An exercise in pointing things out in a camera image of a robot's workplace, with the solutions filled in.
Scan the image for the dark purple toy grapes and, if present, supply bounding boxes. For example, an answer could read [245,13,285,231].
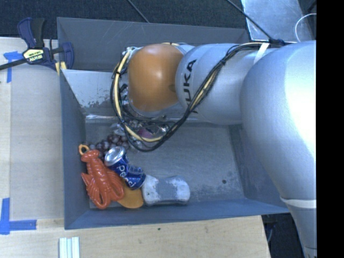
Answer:
[88,132,130,157]

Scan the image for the blue soda can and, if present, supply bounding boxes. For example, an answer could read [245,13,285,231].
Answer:
[104,145,147,191]

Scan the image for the grey metal bin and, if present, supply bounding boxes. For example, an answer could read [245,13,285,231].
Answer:
[56,17,290,231]

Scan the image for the grey and white sponge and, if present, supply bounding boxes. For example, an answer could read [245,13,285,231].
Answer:
[141,174,191,207]

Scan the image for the orange-red toy lobster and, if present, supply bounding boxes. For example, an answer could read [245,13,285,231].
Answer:
[78,144,126,210]

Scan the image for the orange-yellow flat toy food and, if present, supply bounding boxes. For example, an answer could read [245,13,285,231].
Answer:
[117,187,145,210]

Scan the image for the pale wood flat board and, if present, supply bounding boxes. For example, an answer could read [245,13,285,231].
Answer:
[10,62,65,220]

